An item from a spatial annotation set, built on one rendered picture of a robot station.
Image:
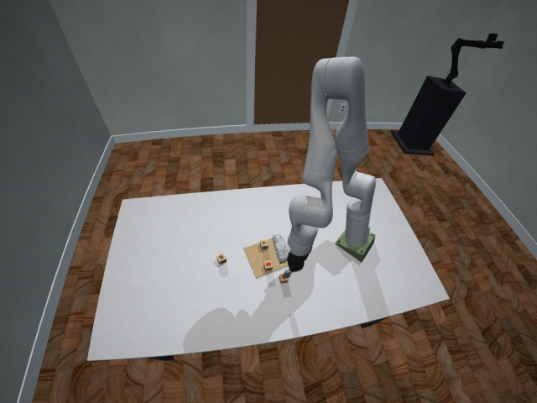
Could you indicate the tan flat mat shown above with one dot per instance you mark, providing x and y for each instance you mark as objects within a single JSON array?
[{"x": 257, "y": 256}]

